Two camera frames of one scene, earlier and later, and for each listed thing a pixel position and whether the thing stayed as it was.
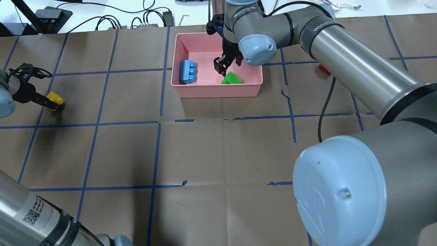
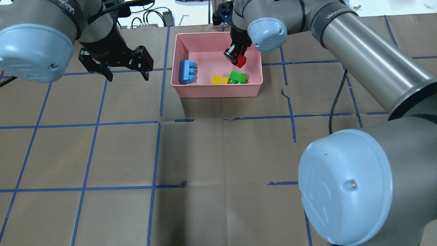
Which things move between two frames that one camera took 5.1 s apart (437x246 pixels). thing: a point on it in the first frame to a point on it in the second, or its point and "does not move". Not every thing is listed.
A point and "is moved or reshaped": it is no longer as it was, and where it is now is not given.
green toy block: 230,78 is moved or reshaped
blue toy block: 188,71 does not move
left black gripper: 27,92 to 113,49
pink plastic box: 202,49 does not move
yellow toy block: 55,97 to 219,80
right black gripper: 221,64 to 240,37
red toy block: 322,67 is moved or reshaped
